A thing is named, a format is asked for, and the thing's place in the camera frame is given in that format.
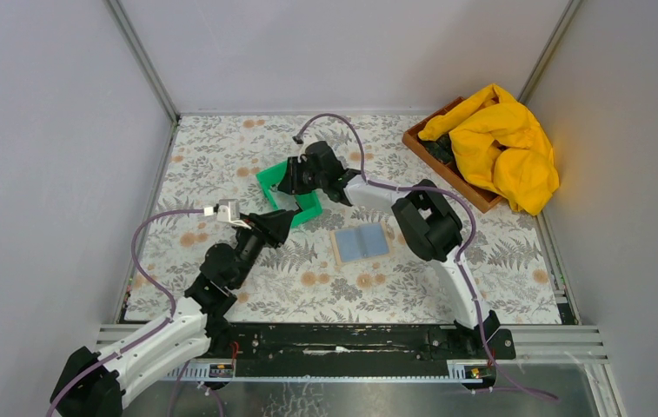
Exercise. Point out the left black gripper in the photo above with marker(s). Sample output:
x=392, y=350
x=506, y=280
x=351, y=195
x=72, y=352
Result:
x=275, y=226

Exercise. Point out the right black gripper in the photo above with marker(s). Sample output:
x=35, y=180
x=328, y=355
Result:
x=290, y=183

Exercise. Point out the green plastic bin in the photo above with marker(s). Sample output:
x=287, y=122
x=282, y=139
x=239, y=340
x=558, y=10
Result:
x=307, y=207

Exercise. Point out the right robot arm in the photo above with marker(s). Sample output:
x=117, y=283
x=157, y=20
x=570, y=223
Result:
x=431, y=228

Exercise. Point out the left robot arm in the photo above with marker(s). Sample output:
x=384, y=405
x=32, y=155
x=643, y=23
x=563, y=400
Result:
x=105, y=382

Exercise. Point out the floral table mat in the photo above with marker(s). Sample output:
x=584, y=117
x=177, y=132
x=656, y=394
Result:
x=215, y=157

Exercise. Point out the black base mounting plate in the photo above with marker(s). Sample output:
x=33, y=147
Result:
x=286, y=350

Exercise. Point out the brown wooden tray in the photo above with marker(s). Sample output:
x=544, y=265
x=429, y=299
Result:
x=439, y=157

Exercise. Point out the yellow cloth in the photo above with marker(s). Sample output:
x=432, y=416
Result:
x=499, y=146

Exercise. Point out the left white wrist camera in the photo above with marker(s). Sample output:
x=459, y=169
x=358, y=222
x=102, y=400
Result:
x=227, y=211

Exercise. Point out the aluminium frame rails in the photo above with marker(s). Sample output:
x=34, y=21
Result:
x=580, y=345

